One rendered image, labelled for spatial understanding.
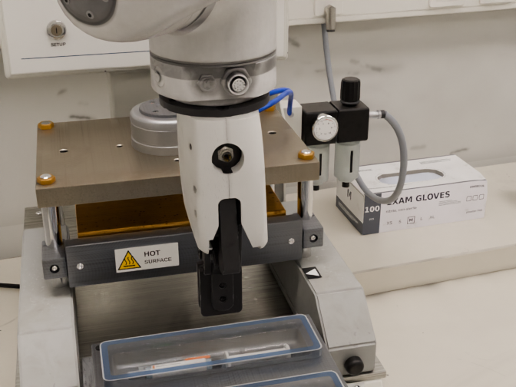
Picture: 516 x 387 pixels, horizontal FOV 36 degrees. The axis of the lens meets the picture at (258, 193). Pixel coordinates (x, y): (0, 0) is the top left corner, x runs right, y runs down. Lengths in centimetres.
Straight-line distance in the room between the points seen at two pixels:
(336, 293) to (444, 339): 41
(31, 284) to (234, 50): 40
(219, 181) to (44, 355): 29
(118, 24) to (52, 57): 50
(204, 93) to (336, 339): 33
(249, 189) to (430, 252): 79
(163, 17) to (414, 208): 96
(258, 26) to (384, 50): 97
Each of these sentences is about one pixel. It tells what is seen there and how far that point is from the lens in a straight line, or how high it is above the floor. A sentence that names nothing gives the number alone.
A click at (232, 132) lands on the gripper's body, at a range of 50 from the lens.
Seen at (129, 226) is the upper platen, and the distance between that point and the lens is 77.
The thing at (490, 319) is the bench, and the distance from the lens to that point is 123.
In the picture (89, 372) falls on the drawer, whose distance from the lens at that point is 73.
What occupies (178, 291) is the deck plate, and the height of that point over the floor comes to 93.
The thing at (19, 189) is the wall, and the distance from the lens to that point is 137.
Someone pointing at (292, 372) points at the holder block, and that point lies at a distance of 67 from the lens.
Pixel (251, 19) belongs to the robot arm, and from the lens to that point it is 49.
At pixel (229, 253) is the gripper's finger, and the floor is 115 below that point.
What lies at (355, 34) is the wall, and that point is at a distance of 143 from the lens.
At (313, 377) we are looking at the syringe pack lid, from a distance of 66.
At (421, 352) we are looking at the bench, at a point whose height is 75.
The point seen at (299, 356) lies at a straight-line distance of 68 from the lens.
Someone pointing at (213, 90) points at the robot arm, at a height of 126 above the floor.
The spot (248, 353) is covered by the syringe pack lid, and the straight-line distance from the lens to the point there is 68.
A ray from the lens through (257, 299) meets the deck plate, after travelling 89.
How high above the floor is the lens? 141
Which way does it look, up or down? 25 degrees down
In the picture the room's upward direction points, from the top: straight up
